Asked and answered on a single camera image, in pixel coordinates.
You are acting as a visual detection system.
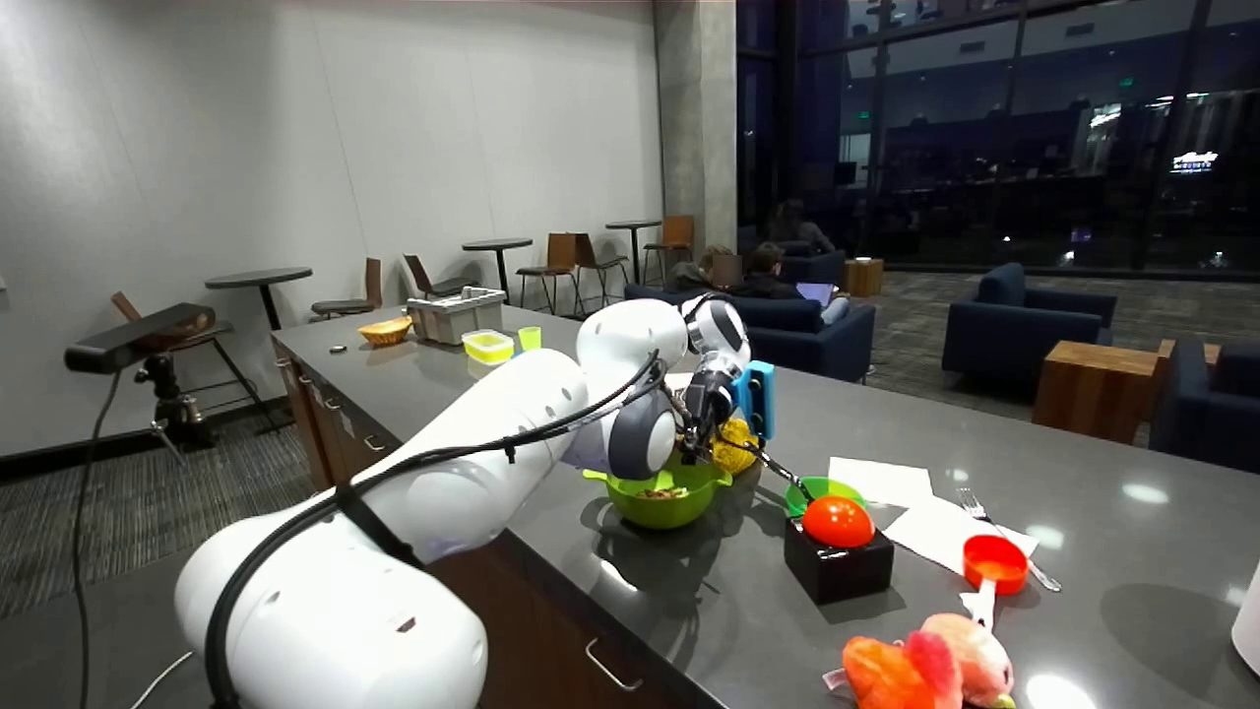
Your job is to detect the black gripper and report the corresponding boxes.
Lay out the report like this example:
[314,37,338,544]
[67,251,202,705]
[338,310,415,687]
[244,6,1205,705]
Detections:
[676,372,740,462]

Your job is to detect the green plastic bowl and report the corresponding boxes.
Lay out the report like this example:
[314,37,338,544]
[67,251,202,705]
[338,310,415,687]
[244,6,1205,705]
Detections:
[583,449,735,535]

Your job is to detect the yellow floppy toy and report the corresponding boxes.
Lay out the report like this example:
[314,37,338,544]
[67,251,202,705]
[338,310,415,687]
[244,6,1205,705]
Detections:
[706,411,769,479]

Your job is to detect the seated person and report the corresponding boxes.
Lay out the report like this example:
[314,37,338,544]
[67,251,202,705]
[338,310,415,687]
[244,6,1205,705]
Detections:
[685,243,740,301]
[731,238,808,304]

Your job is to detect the open laptop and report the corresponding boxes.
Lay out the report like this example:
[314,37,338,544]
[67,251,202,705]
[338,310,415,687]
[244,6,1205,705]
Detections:
[793,276,844,317]

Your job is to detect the red orange toy tomato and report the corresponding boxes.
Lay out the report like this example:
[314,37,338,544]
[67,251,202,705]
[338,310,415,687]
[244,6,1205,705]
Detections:
[800,493,879,553]

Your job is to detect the white paper sheet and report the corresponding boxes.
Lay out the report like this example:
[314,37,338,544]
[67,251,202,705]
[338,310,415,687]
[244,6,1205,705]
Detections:
[879,487,1045,581]
[823,452,937,508]

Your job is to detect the wooden cafe chair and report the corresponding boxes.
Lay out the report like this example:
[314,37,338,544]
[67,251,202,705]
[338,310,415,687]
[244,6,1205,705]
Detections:
[647,214,702,280]
[396,251,485,304]
[512,230,585,317]
[307,258,386,322]

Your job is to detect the black box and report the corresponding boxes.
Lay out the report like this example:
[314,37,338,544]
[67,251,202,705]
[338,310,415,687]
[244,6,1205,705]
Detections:
[779,511,898,606]

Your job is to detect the round dark cafe table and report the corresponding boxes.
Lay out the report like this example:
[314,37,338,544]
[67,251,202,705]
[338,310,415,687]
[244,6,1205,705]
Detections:
[461,238,534,301]
[203,263,314,331]
[604,218,667,286]

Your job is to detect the wooden crate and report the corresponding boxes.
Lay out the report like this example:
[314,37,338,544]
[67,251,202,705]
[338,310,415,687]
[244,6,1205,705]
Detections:
[844,251,891,301]

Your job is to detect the yellow plastic container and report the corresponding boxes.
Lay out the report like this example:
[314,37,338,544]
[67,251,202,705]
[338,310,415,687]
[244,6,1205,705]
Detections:
[458,328,520,372]

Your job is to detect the metal tray container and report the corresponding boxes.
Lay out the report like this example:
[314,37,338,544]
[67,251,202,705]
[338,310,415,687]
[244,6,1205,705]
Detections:
[405,283,506,352]

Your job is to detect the brown counter cabinet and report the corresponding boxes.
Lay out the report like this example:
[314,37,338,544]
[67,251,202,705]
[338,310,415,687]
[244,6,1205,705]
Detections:
[272,352,722,709]

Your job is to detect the dark blue armchair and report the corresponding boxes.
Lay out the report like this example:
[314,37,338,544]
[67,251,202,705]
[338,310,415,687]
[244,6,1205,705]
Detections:
[937,258,1123,397]
[1148,331,1260,474]

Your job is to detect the orange pink plush toy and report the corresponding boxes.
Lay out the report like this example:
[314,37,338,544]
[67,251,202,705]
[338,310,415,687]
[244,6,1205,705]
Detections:
[823,606,1020,709]

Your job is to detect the wooden side table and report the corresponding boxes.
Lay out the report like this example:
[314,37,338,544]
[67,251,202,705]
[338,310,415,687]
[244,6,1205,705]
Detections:
[1033,335,1178,447]

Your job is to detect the small green pan black handle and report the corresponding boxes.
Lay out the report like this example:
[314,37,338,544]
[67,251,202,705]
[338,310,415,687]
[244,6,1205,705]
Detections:
[747,443,871,522]

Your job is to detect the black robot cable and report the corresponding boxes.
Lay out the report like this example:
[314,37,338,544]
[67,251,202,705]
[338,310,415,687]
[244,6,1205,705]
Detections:
[202,352,702,709]

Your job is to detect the small red pot white handle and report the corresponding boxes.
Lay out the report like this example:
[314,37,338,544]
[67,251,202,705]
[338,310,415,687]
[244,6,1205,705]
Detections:
[959,528,1035,629]

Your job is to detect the black camera tripod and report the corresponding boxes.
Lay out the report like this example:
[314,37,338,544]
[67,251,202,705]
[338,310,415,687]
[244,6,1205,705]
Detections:
[131,352,222,458]

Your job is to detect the black stereo camera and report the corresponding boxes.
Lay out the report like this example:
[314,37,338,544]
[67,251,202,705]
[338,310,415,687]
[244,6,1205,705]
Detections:
[62,301,222,378]

